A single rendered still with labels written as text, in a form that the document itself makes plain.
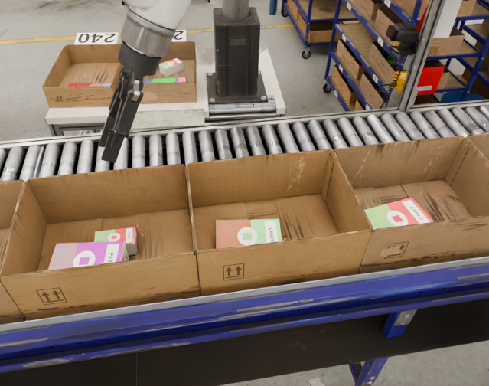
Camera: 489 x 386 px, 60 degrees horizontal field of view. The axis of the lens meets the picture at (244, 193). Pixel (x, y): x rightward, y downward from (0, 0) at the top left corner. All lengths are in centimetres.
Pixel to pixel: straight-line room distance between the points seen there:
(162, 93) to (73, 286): 109
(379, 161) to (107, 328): 83
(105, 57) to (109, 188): 118
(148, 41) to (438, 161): 90
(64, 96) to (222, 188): 98
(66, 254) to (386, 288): 75
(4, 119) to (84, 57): 136
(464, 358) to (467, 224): 113
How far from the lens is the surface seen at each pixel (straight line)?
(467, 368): 214
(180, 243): 112
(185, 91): 186
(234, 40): 178
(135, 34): 82
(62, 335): 102
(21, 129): 334
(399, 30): 181
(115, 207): 120
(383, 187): 134
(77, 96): 193
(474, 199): 134
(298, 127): 175
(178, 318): 98
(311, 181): 122
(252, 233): 105
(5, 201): 123
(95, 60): 226
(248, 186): 118
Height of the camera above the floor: 176
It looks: 44 degrees down
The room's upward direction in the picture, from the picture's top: 1 degrees clockwise
